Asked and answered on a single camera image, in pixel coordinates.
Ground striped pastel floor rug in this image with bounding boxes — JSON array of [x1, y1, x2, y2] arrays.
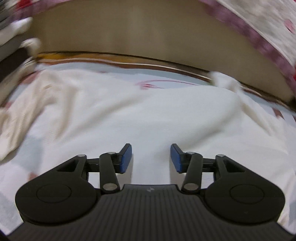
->
[[0, 52, 296, 235]]

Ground quilted bear bedspread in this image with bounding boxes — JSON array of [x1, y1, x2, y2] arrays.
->
[[1, 1, 295, 81]]

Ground white waffle garment green trim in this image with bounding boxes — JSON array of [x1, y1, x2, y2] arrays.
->
[[0, 68, 296, 227]]

